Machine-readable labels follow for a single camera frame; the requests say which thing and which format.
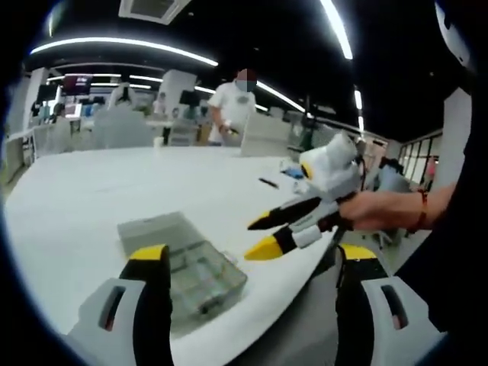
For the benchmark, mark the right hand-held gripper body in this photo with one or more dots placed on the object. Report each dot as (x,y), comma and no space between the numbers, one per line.
(335,171)

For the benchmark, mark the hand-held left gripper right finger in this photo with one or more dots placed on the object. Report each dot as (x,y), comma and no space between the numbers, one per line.
(354,312)

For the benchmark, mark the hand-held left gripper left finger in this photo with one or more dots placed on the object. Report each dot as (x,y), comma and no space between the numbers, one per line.
(152,305)

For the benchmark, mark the grey transparent guide fixture box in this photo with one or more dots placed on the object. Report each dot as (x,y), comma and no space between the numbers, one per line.
(152,228)

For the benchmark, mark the person's right hand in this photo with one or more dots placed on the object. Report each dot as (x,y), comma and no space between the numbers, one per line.
(362,211)

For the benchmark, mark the black pen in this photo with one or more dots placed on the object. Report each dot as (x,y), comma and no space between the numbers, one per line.
(268,182)

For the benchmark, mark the blue packet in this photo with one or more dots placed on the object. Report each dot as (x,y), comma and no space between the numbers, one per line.
(294,174)

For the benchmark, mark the grey mesh office chair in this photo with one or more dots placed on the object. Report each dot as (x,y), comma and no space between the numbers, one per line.
(312,328)

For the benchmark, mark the green machine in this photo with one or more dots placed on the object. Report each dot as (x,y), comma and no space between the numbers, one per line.
(308,133)

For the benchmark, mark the white partition screen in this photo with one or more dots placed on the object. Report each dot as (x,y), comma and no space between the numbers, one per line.
(265,135)

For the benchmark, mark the straight ceiling light strip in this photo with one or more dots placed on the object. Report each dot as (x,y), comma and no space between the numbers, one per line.
(280,97)
(335,26)

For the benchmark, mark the person's black shirt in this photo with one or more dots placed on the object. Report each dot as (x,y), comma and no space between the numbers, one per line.
(465,248)

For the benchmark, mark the white cup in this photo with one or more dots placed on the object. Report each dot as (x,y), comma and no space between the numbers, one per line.
(156,142)

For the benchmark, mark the grey partition screen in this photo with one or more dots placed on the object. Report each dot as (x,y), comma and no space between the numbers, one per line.
(118,129)

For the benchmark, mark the white worn device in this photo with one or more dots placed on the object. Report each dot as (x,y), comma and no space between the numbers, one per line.
(455,38)

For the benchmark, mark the ceiling air conditioner vent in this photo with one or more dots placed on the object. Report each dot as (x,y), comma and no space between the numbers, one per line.
(152,8)

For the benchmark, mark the curved ceiling light strip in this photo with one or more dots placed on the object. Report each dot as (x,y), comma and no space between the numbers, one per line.
(106,39)

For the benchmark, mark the dark red wall screen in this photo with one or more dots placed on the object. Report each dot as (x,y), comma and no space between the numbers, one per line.
(76,84)

